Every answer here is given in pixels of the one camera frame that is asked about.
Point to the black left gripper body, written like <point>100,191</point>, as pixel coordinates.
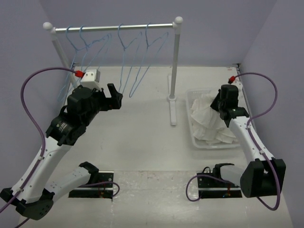
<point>101,102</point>

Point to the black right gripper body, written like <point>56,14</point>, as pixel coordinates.
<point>217,103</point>

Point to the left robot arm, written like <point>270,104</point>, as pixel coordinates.
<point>34,195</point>

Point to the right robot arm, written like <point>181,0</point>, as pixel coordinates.
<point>264,175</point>

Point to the cream cloth in basket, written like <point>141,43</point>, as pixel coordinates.
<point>209,123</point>

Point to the white plastic basket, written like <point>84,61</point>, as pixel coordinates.
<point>207,130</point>

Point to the white clothes rack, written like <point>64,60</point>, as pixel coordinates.
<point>175,25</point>

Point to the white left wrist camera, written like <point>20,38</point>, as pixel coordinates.
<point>91,79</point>

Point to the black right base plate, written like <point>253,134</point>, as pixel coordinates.
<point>214,189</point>

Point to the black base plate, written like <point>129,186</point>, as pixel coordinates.
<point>214,189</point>
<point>102,187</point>

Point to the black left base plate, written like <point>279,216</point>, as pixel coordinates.
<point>102,187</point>

